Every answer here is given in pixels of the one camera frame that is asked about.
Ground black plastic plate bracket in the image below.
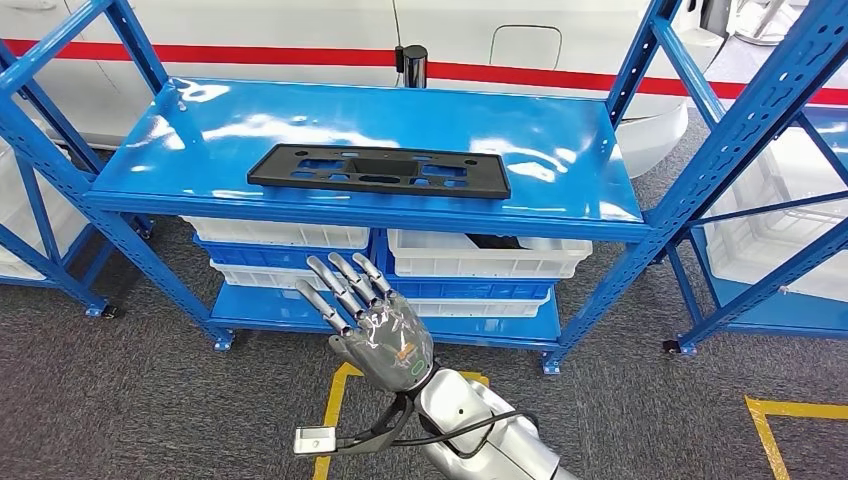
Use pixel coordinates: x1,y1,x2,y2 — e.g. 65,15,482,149
246,143,513,201

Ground blue metal shelf rack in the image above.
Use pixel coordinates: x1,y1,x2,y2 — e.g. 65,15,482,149
662,109,848,357
0,39,157,321
0,0,848,377

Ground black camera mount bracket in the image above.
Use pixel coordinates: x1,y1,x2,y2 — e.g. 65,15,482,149
334,392,417,455

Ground black plastic part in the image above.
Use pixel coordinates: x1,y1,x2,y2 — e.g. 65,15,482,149
465,233,525,251

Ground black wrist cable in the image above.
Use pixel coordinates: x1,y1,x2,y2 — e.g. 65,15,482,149
334,409,539,460

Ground large translucent white crate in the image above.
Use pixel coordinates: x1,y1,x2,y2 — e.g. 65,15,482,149
702,125,848,305
0,142,91,282

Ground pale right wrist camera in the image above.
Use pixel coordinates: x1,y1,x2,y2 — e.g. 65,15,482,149
293,425,338,457

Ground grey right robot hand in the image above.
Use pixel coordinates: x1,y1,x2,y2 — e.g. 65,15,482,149
294,251,439,393

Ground blue plastic crate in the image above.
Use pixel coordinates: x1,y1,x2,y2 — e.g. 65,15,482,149
193,235,379,272
387,261,556,301

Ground black stanchion post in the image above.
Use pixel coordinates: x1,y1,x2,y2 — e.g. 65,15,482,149
395,44,429,89

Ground white car with red stripe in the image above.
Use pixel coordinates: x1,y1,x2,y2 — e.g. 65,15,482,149
0,0,848,180

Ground white plastic crate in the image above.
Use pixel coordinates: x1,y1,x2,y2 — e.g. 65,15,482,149
407,291,552,319
210,260,333,291
180,215,371,250
386,229,594,280

